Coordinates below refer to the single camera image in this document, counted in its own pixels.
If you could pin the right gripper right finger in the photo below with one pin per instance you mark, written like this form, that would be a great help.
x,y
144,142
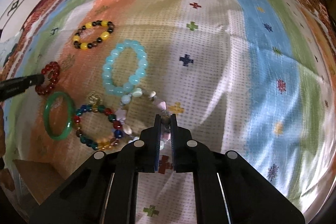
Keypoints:
x,y
227,188

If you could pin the silver metal tin box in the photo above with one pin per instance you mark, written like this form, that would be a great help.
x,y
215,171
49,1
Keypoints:
x,y
41,178

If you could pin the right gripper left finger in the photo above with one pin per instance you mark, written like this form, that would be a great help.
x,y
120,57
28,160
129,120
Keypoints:
x,y
104,188

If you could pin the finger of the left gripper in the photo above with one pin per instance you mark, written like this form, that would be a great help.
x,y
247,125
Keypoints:
x,y
13,87

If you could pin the striped colourful bed blanket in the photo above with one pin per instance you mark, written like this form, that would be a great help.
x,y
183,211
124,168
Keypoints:
x,y
241,75

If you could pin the green jade bangle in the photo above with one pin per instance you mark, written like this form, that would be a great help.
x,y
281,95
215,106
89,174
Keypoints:
x,y
57,115

